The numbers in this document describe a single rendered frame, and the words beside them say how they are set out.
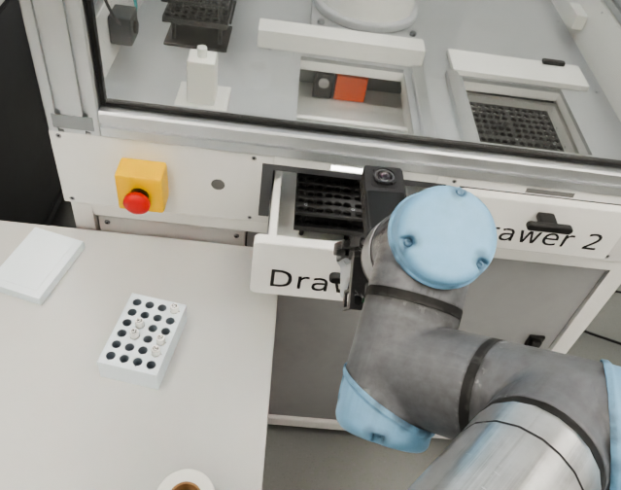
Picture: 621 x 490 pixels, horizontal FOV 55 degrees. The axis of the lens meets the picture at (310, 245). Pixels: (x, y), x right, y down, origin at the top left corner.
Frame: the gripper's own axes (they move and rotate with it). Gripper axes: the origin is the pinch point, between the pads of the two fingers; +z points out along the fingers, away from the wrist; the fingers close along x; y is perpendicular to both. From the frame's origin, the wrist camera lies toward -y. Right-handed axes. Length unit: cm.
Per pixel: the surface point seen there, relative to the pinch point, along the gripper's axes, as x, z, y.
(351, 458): 16, 88, 41
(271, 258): -11.8, 7.8, 0.1
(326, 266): -4.0, 8.3, 0.4
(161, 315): -26.7, 13.6, 9.4
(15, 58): -83, 78, -53
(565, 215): 34.8, 15.6, -12.8
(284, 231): -10.0, 19.6, -5.8
